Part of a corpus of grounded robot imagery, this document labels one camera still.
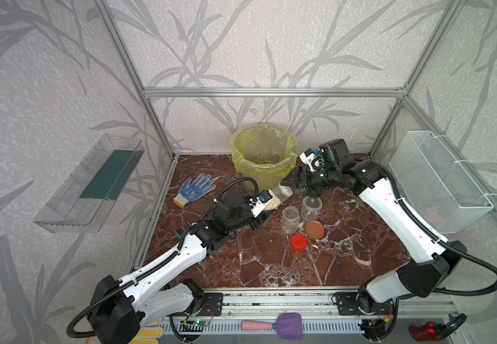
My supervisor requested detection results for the brown-lidded oatmeal jar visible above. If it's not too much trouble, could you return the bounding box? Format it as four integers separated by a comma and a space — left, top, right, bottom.
300, 196, 323, 221

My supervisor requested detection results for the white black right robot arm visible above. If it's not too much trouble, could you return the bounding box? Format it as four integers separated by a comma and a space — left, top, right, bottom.
280, 139, 497, 314

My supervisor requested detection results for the clear plastic wall shelf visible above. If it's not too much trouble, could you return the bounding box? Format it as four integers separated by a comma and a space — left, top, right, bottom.
34, 134, 145, 234

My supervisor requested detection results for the white wire mesh basket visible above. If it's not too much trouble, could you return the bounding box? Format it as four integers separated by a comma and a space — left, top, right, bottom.
389, 130, 494, 234

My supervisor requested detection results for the blue dotted white work glove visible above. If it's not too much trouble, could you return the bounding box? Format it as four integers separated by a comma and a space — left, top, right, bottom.
173, 173, 216, 208

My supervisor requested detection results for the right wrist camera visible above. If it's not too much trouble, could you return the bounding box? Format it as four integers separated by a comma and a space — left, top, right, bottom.
299, 148, 324, 172

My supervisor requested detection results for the red black handheld tool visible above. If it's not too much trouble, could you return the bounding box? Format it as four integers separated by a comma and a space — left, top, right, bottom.
408, 313, 467, 343

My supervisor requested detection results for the blue wooden-handled garden fork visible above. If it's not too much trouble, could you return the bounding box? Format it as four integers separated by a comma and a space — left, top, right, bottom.
174, 222, 196, 239

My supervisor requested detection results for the clear plastic jar lid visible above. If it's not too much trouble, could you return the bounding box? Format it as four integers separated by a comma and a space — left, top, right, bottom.
272, 184, 293, 203

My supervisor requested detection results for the red jar lid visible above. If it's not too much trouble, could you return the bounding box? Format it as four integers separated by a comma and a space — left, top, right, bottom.
289, 234, 307, 252

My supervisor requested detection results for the red-lidded oatmeal jar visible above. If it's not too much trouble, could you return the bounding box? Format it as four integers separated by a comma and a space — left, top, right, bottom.
281, 206, 300, 235

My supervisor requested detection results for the purple pink-handled scoop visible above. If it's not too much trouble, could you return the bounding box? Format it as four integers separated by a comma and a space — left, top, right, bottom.
241, 312, 304, 341

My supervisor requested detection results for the small oatmeal jar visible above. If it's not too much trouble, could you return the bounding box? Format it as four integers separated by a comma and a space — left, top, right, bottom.
264, 190, 284, 211

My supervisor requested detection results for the brown jar lid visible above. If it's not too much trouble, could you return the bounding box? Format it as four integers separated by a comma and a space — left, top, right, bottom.
304, 220, 325, 240

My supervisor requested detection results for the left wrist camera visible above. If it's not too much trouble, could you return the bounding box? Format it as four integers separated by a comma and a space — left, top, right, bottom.
250, 190, 275, 217

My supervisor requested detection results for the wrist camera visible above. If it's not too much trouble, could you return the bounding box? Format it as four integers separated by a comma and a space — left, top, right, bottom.
299, 148, 324, 172
250, 190, 275, 217

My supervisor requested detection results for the pink item in basket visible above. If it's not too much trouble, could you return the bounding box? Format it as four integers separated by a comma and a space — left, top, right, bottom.
422, 206, 443, 228

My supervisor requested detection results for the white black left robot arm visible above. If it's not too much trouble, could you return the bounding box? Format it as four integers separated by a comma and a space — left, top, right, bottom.
66, 189, 281, 343

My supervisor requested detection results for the yellow dotted glove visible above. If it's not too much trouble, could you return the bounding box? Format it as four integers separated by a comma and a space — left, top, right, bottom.
130, 328, 164, 344

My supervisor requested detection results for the yellow plastic bin liner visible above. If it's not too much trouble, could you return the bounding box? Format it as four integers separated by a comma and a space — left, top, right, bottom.
229, 124, 299, 173

